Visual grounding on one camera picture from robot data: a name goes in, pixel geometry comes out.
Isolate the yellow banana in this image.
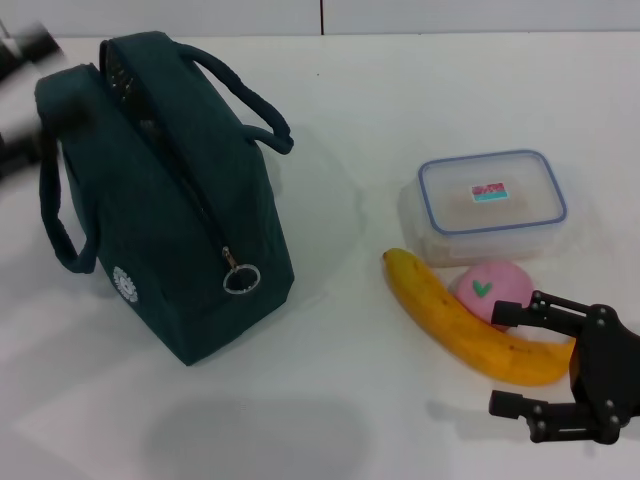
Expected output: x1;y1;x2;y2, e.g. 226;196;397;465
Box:
382;247;577;387

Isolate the pink peach toy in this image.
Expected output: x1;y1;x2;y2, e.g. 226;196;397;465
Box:
448;259;534;334

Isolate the clear food container blue rim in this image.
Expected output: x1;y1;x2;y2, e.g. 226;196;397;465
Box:
398;147;569;266

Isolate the teal insulated lunch bag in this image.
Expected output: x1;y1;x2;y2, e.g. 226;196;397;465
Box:
34;30;295;369

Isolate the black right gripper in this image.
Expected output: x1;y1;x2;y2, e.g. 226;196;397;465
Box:
488;289;640;446

